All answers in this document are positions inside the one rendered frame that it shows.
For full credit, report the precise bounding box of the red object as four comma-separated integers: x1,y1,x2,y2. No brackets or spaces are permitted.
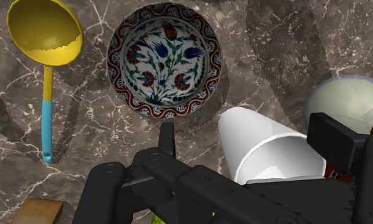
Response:
324,162,355,185

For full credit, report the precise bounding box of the floral patterned bowl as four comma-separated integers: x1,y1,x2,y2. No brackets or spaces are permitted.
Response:
106,2,223,120

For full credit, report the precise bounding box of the pale green bowl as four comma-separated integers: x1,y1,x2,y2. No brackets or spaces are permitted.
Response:
304,74,373,135

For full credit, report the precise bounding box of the yellow ladle with blue handle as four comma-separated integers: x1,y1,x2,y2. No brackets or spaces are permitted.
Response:
6,0,84,164

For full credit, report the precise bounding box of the white cup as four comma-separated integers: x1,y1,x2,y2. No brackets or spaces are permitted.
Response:
217,106,327,186

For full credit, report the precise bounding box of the yellow green object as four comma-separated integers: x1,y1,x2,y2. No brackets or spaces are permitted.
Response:
150,213,166,224

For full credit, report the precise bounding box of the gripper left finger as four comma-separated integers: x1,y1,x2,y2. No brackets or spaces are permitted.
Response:
71,121,299,224

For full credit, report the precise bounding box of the wooden block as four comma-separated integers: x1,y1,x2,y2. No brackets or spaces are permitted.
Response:
10,198,64,224

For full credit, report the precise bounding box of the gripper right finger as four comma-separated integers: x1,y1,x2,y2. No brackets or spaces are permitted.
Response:
306,111,373,224

